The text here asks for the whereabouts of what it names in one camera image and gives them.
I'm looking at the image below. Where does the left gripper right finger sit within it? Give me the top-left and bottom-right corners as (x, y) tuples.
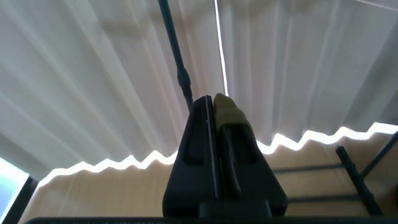
(217, 123), (289, 218)

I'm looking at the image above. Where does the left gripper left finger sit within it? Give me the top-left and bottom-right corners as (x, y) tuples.
(162, 95), (223, 218)

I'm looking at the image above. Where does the green long-sleeved shirt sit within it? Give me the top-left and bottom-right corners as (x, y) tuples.
(213, 93), (254, 138)

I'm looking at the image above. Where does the black clothes rack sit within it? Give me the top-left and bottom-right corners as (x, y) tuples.
(157, 0), (398, 217)

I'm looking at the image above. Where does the beige curtain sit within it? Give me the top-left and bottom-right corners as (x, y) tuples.
(0, 0), (398, 187)

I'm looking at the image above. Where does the window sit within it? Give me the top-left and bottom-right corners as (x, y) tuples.
(0, 156), (39, 224)

